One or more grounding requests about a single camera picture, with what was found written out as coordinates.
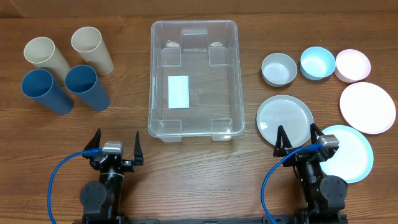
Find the clear plastic storage bin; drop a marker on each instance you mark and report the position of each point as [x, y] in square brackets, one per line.
[208, 53]

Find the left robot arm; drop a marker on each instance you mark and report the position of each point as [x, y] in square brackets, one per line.
[101, 199]

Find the pink bowl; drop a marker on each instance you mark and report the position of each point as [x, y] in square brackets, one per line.
[352, 66]

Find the beige cup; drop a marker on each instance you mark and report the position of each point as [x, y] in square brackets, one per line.
[43, 53]
[89, 43]

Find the blue cup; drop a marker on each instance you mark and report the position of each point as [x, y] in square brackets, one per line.
[82, 81]
[40, 85]

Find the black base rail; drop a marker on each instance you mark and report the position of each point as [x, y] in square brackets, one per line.
[205, 221]

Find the beige cup far left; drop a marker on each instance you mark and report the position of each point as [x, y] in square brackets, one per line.
[43, 53]

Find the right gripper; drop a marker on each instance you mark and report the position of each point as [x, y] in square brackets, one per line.
[279, 150]

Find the light blue plate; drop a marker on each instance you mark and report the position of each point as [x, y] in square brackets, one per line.
[354, 158]

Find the grey plate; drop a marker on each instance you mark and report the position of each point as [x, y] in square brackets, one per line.
[288, 111]

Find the beige cup back right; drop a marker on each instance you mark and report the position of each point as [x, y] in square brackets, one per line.
[89, 43]

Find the light blue bowl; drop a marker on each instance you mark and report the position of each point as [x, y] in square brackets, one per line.
[317, 63]

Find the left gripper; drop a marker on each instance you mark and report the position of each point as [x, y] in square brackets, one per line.
[138, 159]

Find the grey bowl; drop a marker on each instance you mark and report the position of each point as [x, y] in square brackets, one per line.
[278, 69]

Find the pink plate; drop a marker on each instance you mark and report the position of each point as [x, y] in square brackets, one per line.
[367, 108]

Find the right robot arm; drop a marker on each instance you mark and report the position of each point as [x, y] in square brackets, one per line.
[324, 194]

